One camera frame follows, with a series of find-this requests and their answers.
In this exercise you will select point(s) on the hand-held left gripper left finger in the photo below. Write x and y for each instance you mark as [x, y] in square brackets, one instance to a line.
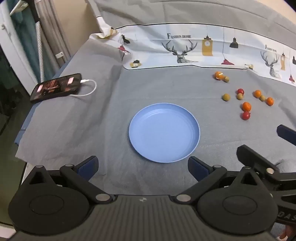
[89, 165]

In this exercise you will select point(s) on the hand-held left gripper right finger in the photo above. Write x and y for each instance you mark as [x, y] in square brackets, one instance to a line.
[197, 167]

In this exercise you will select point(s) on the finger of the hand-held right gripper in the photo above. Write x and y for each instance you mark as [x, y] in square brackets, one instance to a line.
[251, 155]
[287, 136]

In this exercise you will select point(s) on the small orange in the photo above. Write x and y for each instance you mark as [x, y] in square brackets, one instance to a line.
[246, 106]
[257, 93]
[269, 101]

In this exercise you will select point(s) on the red cherry tomato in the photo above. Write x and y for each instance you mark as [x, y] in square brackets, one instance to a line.
[245, 115]
[240, 91]

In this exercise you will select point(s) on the brown longan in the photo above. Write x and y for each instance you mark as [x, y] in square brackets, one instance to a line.
[262, 98]
[240, 96]
[226, 97]

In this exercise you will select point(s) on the blue round plate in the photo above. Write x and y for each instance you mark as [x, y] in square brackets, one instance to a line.
[164, 133]

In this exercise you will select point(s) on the person's right hand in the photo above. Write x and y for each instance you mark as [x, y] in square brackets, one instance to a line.
[286, 234]

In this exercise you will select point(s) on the blue mattress sheet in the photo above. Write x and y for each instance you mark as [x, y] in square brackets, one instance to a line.
[22, 136]

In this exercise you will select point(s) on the green fruit far back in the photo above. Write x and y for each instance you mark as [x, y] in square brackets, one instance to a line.
[226, 79]

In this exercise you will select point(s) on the black smartphone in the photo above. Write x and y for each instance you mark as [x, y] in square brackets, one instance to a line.
[55, 87]

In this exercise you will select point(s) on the orange with sticker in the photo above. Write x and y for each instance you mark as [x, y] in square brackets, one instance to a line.
[218, 75]

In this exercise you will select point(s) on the white clip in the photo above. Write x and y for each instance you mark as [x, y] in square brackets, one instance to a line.
[60, 55]

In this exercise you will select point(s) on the white deer printed cloth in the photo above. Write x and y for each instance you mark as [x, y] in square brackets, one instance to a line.
[161, 51]

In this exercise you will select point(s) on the patterned pole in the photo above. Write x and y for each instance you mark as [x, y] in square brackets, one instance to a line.
[40, 53]

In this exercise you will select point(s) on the grey curtain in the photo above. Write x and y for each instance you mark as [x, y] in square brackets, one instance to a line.
[55, 30]

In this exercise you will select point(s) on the teal curtain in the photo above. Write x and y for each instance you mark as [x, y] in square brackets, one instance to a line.
[22, 25]

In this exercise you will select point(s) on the grey quilt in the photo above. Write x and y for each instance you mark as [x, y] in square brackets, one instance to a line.
[185, 11]

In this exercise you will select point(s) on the white door frame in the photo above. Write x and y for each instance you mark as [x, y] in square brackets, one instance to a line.
[9, 58]

